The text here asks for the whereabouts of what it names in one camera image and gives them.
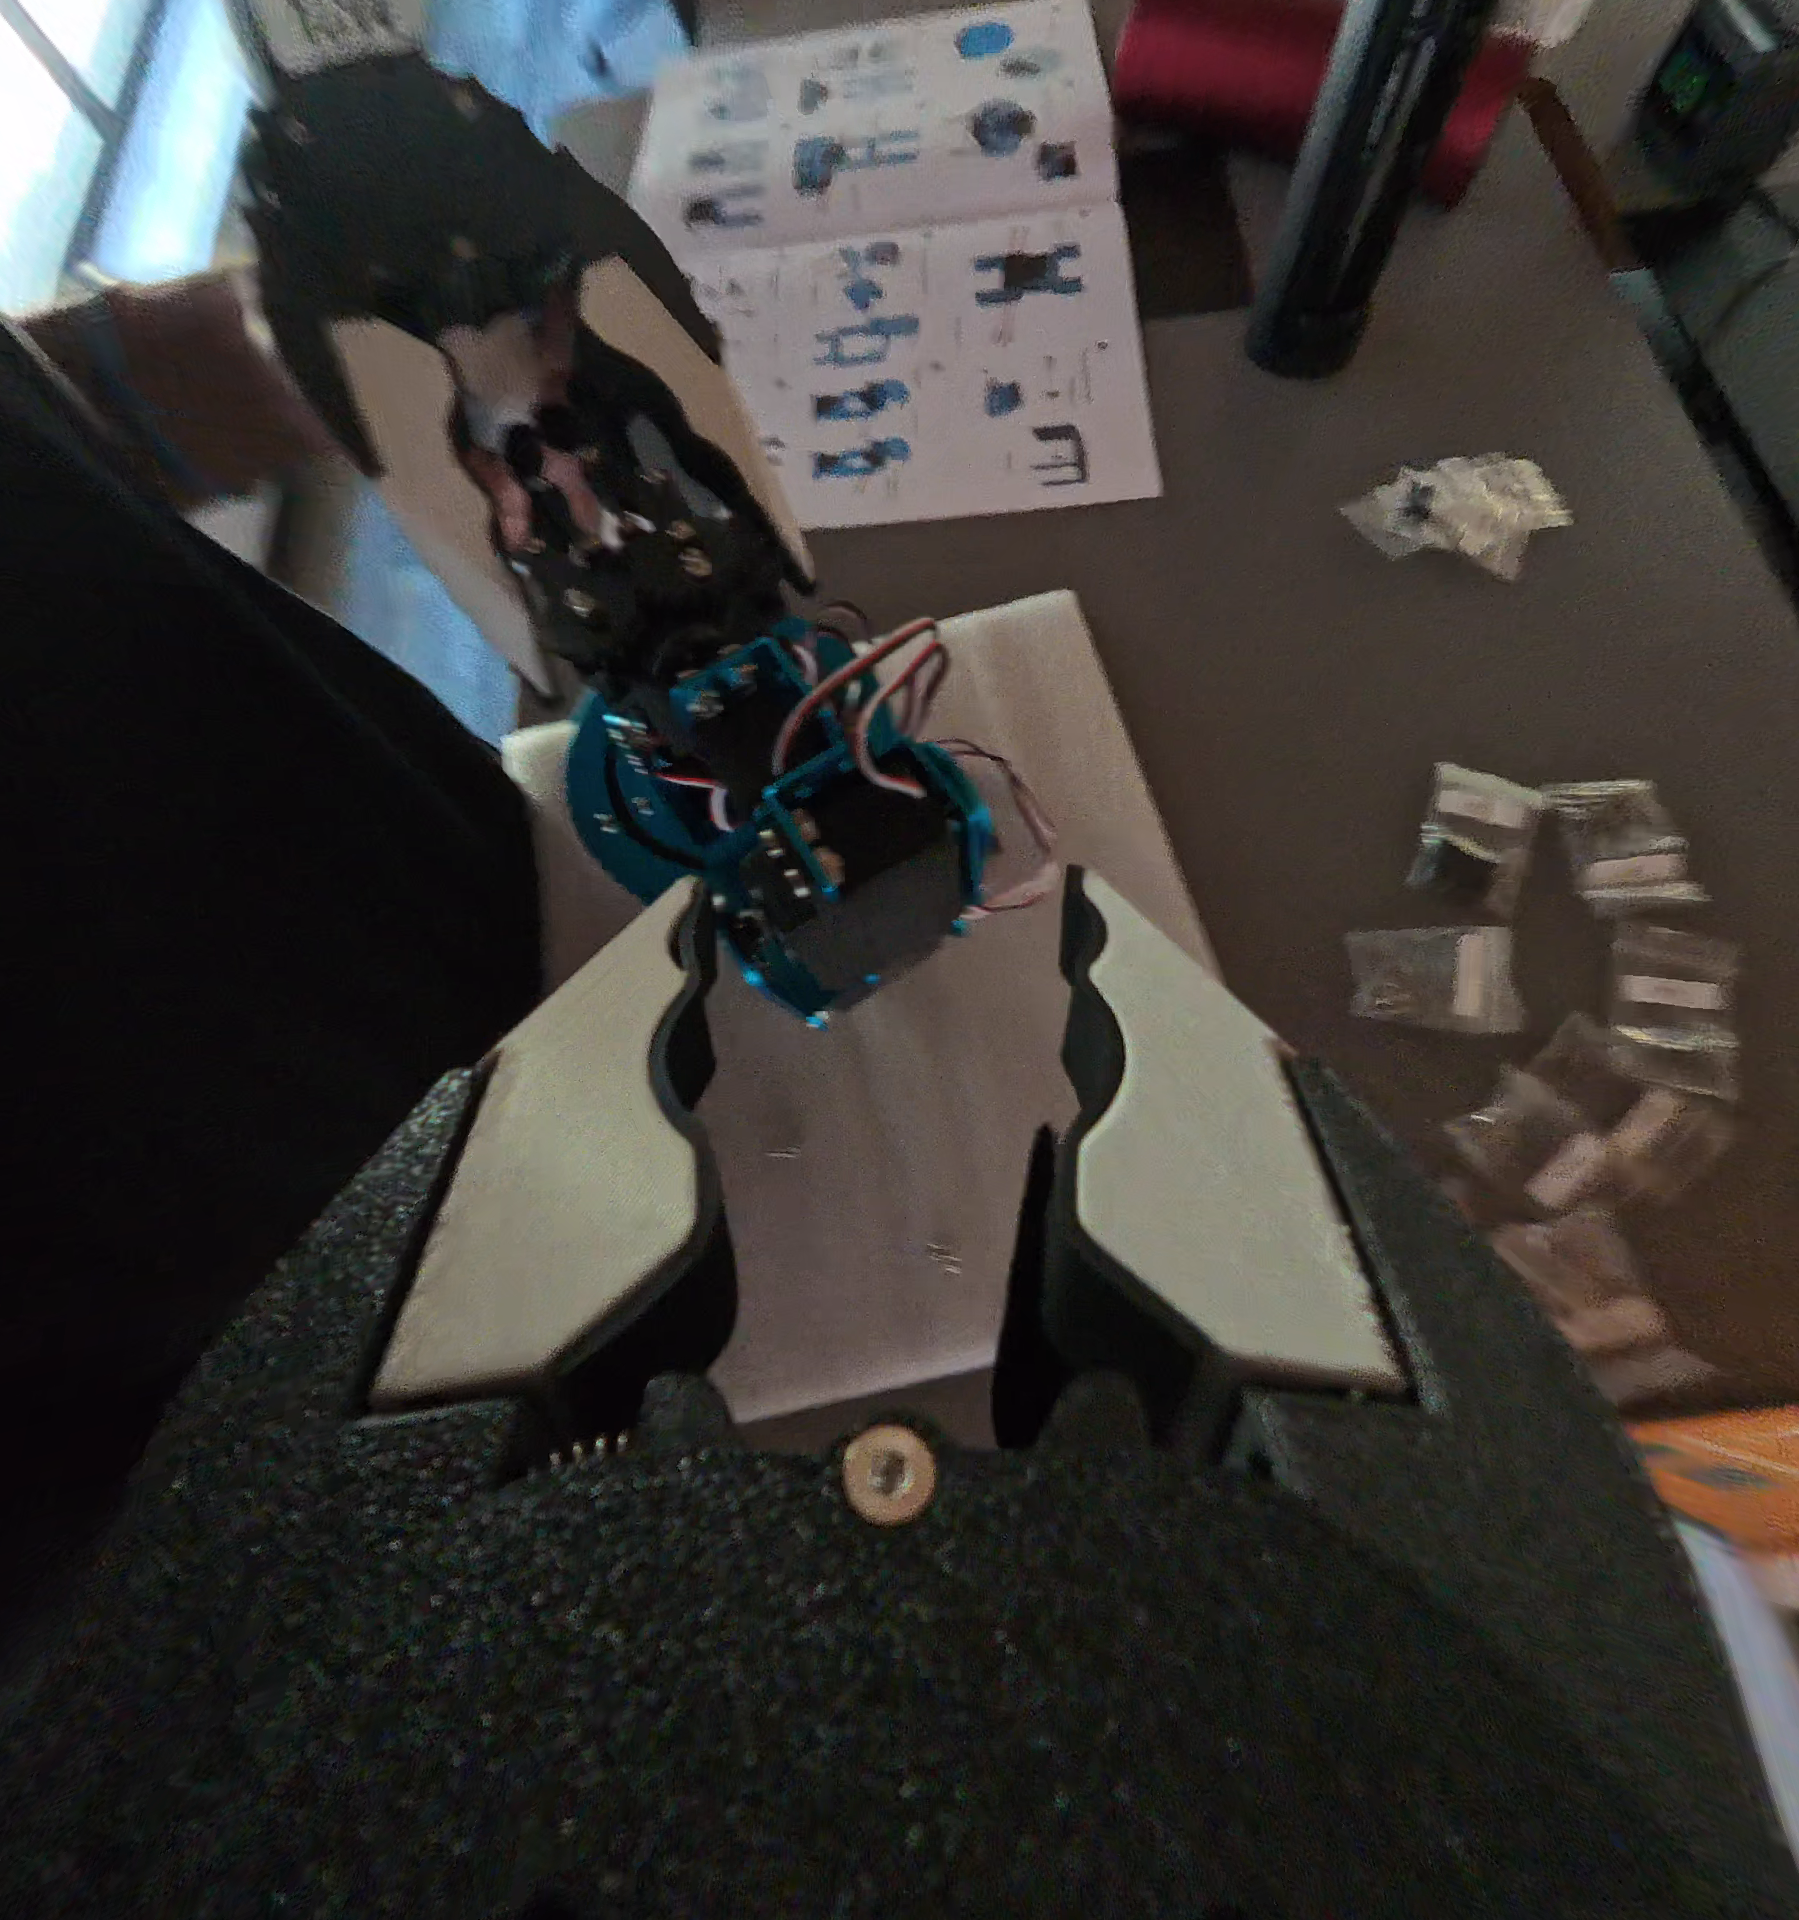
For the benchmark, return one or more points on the red tube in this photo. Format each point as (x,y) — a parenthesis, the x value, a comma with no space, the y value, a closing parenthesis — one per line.
(1199,76)

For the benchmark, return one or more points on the blue toy robot arm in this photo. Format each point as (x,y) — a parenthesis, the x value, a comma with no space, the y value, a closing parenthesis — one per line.
(870,884)

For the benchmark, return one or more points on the small black box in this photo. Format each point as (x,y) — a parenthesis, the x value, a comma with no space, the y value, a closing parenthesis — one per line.
(1754,76)

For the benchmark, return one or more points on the orange cardboard sleeve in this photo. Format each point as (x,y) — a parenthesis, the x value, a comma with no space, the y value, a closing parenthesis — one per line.
(1754,1474)

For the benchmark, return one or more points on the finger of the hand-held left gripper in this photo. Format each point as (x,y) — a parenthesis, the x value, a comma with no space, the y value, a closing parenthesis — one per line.
(437,482)
(703,406)

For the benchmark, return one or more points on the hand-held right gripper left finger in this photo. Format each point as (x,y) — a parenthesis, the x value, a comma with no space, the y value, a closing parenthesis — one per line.
(555,1200)

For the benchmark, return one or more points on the white foam sheet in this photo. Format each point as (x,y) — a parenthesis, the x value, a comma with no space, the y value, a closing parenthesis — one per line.
(870,1200)

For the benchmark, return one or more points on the person's left forearm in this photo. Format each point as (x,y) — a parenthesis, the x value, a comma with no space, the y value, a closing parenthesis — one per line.
(241,392)

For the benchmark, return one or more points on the person's left hand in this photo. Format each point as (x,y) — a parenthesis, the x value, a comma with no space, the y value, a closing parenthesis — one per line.
(524,420)

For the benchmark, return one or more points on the large window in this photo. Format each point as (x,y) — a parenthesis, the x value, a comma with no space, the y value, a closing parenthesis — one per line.
(45,121)

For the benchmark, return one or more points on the small clear parts bag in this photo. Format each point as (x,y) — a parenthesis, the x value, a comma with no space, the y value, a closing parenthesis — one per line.
(1453,512)

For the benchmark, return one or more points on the dark grey desk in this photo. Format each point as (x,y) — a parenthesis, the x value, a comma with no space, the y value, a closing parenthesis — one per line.
(1289,722)

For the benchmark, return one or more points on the white parts box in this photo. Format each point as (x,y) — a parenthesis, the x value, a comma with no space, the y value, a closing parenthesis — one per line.
(1785,1739)

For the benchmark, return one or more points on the black cylindrical flask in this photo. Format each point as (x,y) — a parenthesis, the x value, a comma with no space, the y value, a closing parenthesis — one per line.
(1350,180)

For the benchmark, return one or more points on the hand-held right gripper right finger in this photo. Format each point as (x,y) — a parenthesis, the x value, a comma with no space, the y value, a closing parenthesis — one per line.
(1244,1200)

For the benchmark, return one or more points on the printed instruction sheet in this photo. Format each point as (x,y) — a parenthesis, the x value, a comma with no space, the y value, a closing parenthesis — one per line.
(899,272)

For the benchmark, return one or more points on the blue wristband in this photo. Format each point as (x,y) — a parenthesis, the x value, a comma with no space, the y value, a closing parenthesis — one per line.
(146,392)

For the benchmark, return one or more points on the pile of small parts bags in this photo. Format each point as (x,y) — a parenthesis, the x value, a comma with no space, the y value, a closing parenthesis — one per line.
(1574,1080)

